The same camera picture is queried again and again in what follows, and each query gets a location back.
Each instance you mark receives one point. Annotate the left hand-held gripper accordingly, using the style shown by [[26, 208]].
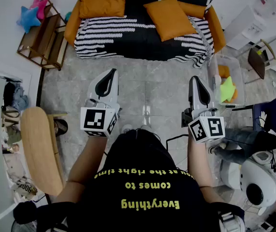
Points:
[[94, 120]]

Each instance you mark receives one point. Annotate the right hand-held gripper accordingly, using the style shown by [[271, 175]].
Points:
[[215, 127]]

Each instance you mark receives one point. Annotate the orange black cloth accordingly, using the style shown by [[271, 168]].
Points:
[[71, 28]]

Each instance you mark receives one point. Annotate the person's left forearm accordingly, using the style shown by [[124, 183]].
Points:
[[87, 158]]

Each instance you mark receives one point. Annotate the person's right forearm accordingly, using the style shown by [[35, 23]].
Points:
[[198, 163]]

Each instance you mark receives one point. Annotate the green star plush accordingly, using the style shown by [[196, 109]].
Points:
[[227, 91]]

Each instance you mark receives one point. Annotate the orange plush toy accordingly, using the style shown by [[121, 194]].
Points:
[[224, 71]]

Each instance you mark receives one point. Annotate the person's white shoe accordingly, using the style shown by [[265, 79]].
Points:
[[126, 129]]

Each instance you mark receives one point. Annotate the clear plastic storage bin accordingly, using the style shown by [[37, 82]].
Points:
[[238, 66]]

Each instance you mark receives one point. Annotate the dark round basket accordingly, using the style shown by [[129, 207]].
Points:
[[61, 127]]

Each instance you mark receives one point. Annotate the dark seat metal chair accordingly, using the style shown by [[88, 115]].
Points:
[[256, 62]]

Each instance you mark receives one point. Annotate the dark blue chair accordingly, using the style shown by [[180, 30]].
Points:
[[275, 115]]

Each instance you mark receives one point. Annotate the wooden shelf rack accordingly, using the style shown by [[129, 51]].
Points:
[[44, 40]]

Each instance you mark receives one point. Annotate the teal plush toy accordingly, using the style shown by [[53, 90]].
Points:
[[68, 16]]

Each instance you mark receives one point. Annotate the blue denim cloth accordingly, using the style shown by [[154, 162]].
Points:
[[21, 99]]

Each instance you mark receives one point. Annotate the white cabinet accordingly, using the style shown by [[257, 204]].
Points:
[[244, 28]]

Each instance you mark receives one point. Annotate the wooden chair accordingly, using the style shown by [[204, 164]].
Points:
[[40, 149]]

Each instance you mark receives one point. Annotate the black bag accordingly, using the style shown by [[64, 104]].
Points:
[[9, 93]]

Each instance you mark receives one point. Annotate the white round-bodied robot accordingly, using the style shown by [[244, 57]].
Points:
[[258, 178]]

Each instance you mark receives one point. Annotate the beige tote bag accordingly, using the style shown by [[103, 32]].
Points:
[[10, 116]]

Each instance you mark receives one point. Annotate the blue star plush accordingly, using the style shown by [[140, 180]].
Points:
[[29, 18]]

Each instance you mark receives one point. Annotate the pink star plush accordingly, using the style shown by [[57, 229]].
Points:
[[39, 6]]

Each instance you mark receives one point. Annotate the person's black-clothed body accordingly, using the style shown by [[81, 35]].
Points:
[[142, 190]]

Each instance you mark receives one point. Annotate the white wall box red label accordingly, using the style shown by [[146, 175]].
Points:
[[264, 2]]

